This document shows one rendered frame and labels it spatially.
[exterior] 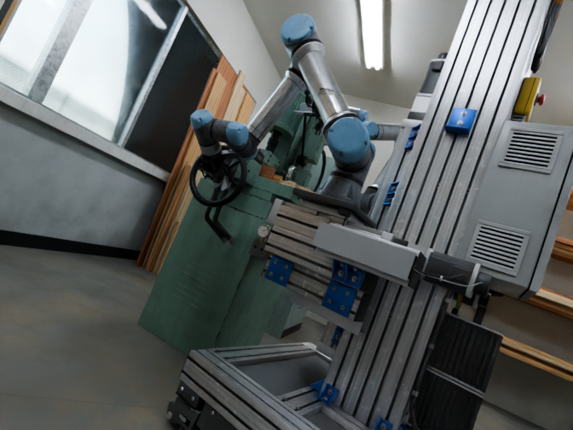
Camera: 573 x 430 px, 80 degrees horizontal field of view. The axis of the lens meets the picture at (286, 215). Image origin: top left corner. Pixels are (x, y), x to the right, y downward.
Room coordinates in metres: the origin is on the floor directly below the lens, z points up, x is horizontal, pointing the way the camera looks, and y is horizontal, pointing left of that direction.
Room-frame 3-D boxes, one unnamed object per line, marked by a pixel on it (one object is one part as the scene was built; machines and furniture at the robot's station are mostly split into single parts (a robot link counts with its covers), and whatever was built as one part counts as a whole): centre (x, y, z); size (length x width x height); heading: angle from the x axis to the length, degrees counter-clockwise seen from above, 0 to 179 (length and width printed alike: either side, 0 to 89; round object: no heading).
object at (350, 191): (1.12, -0.14, 0.87); 0.15 x 0.15 x 0.10
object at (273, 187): (1.72, 0.26, 0.87); 0.61 x 0.30 x 0.06; 67
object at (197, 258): (1.93, 0.17, 0.35); 0.58 x 0.45 x 0.71; 157
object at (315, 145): (1.95, 0.00, 1.22); 0.09 x 0.08 x 0.15; 157
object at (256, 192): (1.76, 0.24, 0.82); 0.40 x 0.21 x 0.04; 67
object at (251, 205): (1.93, 0.17, 0.76); 0.57 x 0.45 x 0.09; 157
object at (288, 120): (1.82, 0.22, 1.35); 0.18 x 0.18 x 0.31
